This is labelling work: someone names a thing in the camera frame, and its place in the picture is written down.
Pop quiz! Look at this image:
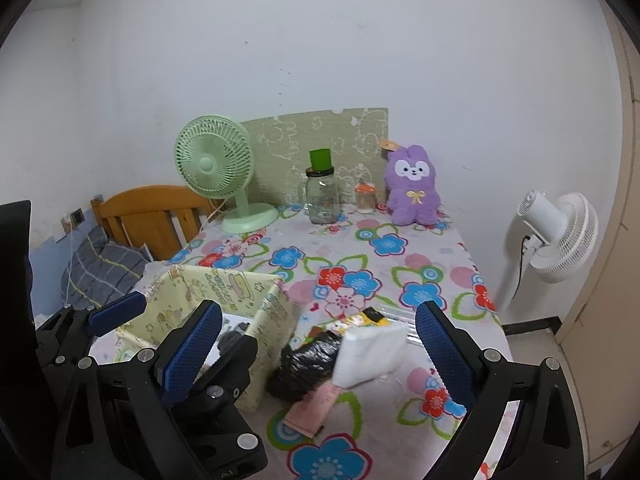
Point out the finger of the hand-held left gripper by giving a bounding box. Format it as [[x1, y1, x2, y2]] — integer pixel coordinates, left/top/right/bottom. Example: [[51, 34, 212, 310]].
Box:
[[35, 291, 148, 377], [175, 332, 267, 468]]

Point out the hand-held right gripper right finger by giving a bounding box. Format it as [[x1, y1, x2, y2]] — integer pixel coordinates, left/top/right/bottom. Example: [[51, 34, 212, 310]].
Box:
[[414, 300, 587, 480]]

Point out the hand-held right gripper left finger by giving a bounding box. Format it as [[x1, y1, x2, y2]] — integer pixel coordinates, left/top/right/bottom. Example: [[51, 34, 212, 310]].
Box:
[[50, 300, 224, 480]]

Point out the white cotton pad pack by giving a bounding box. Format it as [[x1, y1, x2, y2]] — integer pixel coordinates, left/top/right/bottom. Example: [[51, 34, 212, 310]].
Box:
[[332, 321, 409, 389]]

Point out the pink packet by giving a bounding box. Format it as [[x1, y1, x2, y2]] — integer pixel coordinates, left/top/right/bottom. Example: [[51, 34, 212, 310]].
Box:
[[284, 380, 342, 436]]

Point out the cartoon print snack box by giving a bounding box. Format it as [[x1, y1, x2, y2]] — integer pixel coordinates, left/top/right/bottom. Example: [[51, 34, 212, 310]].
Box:
[[307, 308, 389, 341]]

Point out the happy birthday paper bag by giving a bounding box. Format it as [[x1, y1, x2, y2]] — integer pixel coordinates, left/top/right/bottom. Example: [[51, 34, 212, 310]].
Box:
[[116, 265, 301, 413]]

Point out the black plastic bag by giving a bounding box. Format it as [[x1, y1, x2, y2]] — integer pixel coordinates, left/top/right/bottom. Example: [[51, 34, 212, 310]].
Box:
[[266, 332, 346, 404]]

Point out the grey plaid pillow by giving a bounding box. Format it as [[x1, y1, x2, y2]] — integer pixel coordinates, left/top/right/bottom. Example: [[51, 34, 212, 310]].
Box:
[[62, 227, 152, 311]]

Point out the clear plastic packet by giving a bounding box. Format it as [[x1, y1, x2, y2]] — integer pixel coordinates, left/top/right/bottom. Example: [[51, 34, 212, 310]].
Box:
[[372, 304, 426, 347]]

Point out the wooden chair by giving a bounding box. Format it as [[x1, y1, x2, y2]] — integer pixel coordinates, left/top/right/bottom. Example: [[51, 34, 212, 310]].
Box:
[[90, 185, 227, 262]]

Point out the white standing fan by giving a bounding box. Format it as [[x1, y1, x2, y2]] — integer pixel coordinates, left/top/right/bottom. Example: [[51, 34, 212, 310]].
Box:
[[499, 190, 599, 313]]

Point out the purple plush bunny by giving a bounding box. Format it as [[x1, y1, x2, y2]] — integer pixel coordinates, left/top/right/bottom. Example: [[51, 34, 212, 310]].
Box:
[[379, 138, 442, 226]]

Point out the cotton swab container orange lid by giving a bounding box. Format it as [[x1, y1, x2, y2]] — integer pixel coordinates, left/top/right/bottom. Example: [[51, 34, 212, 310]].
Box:
[[355, 182, 377, 212]]

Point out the green desk fan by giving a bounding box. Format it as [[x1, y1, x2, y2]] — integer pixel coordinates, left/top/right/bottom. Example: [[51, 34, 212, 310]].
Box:
[[174, 115, 279, 235]]

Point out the glass jar mug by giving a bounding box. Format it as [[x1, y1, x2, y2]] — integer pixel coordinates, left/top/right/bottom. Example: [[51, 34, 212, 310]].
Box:
[[298, 167, 343, 225]]

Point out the beige wardrobe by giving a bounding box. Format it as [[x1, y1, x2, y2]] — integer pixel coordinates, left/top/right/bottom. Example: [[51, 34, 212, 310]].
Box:
[[554, 0, 640, 476]]

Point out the green box behind jar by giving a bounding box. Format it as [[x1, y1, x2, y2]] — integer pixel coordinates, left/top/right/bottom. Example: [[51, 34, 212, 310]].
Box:
[[308, 148, 335, 173]]

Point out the green cartoon print board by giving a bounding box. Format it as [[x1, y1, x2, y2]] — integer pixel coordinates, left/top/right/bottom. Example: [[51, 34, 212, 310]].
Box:
[[240, 106, 390, 209]]

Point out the white fan cable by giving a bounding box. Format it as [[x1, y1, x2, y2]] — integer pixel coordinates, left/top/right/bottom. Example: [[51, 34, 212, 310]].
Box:
[[197, 199, 237, 241]]

